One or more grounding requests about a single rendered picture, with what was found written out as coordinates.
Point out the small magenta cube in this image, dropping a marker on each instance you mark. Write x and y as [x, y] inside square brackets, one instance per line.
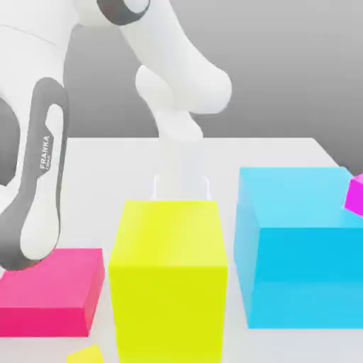
[356, 195]

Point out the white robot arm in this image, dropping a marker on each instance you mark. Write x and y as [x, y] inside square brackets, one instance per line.
[181, 73]

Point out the large yellow box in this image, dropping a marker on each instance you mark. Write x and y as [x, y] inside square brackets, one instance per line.
[167, 283]

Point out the large cyan box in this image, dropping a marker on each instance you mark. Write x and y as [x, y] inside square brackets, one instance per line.
[300, 255]

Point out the large pink box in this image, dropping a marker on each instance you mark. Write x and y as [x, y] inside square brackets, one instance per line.
[45, 295]

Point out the small yellow cube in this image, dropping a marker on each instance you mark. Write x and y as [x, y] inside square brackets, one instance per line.
[85, 356]

